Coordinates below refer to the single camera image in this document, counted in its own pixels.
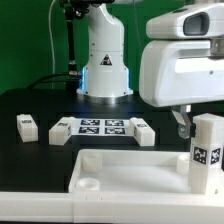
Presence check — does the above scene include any fiducial marker sheet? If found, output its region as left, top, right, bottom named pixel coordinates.
left=72, top=118, right=131, bottom=136

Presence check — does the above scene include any black camera stand pole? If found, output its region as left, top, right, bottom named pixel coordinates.
left=59, top=0, right=90, bottom=77

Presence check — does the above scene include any white front fence bar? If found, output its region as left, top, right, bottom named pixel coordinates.
left=0, top=192, right=224, bottom=224

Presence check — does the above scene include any white desk top tray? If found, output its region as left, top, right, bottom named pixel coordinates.
left=68, top=149, right=191, bottom=195

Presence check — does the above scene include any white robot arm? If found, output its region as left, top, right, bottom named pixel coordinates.
left=77, top=0, right=224, bottom=139

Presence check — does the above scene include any white cable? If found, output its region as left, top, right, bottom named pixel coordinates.
left=48, top=0, right=58, bottom=90

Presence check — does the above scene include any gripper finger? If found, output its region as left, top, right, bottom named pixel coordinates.
left=171, top=105, right=194, bottom=139

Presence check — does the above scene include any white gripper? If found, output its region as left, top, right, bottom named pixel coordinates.
left=139, top=2, right=224, bottom=107

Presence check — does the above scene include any black cable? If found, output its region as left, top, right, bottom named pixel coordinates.
left=26, top=73, right=81, bottom=90

